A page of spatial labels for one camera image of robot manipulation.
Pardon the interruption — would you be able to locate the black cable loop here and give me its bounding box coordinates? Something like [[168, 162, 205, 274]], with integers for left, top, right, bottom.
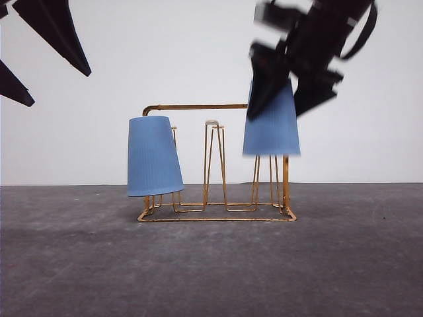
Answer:
[[341, 0, 377, 59]]

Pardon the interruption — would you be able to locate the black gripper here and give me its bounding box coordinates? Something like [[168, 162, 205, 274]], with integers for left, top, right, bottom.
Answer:
[[247, 0, 369, 120]]

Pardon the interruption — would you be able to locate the blue ribbed cup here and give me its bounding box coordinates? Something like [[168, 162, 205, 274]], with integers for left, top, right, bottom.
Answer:
[[127, 116, 184, 197], [243, 78, 300, 155]]

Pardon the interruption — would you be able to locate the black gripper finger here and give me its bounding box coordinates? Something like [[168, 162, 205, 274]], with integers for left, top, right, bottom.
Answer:
[[12, 0, 91, 76], [0, 60, 35, 107]]

